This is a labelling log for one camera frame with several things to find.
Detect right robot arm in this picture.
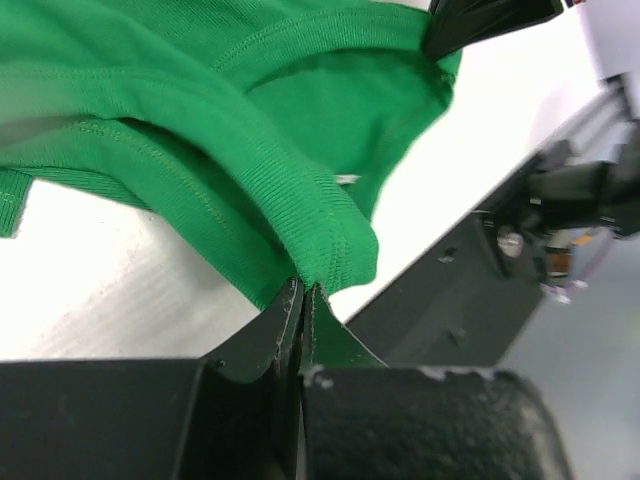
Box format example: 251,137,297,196
421,1,639,238

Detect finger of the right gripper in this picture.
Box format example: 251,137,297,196
422,0,563,61

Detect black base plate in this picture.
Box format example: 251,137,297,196
344,149,576,371

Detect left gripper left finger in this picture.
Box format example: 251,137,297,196
204,279,304,384

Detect green tank top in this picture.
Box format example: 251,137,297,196
1,1,461,308

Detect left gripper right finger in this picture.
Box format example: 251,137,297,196
299,285,386,374

